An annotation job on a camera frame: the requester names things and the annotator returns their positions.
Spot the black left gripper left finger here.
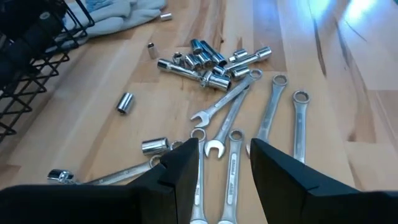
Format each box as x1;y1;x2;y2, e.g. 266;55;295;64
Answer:
0;138;200;224

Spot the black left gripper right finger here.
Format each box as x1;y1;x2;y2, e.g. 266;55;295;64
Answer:
250;139;398;224

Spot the black-handled steel hammer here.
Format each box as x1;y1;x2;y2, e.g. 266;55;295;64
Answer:
0;11;68;88

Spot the grey striped work glove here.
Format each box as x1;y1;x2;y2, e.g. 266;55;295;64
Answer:
83;0;167;14
63;6;162;39

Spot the black wire basket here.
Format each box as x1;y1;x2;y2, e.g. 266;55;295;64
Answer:
0;0;96;144

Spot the chrome combination wrench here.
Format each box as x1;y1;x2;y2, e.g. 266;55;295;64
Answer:
204;86;251;159
83;154;162;186
292;90;311;164
190;68;264;129
189;128;208;224
246;73;289;156
217;129;246;224

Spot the long chrome tubular socket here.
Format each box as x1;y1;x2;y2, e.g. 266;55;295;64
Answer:
223;46;272;71
157;58;231;91

